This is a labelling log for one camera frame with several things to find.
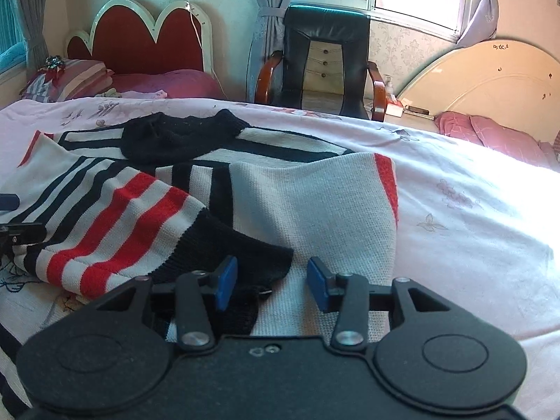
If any striped knit sweater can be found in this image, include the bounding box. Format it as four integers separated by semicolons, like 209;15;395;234
0;108;401;418

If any pink floral bed quilt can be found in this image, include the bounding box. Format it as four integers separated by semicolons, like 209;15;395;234
1;99;559;419

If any striped folded pillow stack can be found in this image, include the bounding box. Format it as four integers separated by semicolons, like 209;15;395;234
20;56;113;103

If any far-left window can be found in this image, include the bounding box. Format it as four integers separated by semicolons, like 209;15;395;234
0;0;26;74

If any pink pillow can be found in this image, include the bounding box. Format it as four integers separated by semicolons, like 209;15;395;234
435;111;559;172

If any black leather armchair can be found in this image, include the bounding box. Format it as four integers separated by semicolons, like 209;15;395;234
254;4;387;121

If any magenta pillow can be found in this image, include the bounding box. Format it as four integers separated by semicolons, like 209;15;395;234
112;69;225;100

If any red heart-shaped headboard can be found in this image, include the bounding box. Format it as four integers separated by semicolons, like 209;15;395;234
64;0;214;75

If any grey far-left curtain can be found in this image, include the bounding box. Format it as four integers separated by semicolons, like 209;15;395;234
15;0;48;78

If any cream round headboard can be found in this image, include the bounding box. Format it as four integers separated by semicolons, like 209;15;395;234
398;40;560;143

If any grey-blue left window curtain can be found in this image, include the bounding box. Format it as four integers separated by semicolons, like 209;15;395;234
246;0;292;103

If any grey-blue window curtain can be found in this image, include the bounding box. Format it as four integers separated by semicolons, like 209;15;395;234
246;0;292;103
456;0;499;48

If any grey-blue right window curtain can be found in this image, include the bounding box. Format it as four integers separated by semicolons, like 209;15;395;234
456;0;499;48

